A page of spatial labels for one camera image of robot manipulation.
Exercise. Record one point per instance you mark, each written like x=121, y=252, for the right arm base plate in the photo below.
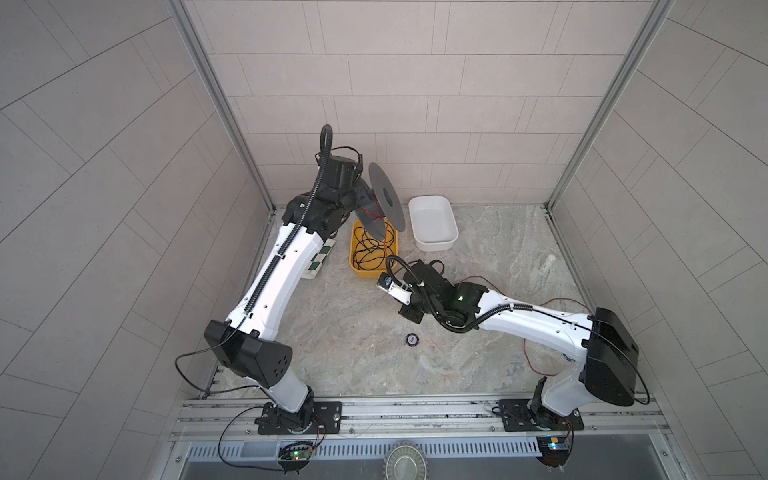
x=519, y=415

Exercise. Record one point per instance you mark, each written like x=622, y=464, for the white plastic tray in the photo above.
x=433, y=223

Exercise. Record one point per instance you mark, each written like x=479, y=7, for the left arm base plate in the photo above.
x=327, y=417

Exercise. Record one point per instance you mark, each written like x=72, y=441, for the centre poker chip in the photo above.
x=412, y=339

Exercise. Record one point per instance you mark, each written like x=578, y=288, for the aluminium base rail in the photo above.
x=411, y=417

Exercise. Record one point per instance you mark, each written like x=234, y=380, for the right circuit board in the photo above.
x=554, y=447

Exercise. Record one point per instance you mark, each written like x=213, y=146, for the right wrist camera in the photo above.
x=391, y=286

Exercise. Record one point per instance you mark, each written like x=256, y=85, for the left circuit board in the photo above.
x=296, y=452

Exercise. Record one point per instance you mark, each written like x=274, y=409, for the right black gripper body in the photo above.
x=420, y=305

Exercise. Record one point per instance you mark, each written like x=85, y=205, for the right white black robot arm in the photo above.
x=603, y=354

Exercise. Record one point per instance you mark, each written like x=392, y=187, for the grey cable spool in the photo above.
x=384, y=201

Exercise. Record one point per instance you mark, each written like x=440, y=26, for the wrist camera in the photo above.
x=391, y=286
x=341, y=173

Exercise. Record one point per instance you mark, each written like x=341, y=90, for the circuit board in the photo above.
x=554, y=447
x=296, y=452

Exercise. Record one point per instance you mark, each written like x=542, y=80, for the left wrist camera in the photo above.
x=341, y=173

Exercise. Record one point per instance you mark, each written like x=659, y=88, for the green white checkerboard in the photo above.
x=314, y=257

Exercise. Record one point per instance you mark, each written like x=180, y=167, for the round grey vent disc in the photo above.
x=405, y=461

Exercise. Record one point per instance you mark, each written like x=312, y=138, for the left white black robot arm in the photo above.
x=245, y=343

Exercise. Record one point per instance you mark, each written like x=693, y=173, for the yellow plastic tray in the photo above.
x=367, y=255

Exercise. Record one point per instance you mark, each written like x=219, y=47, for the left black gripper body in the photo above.
x=352, y=199

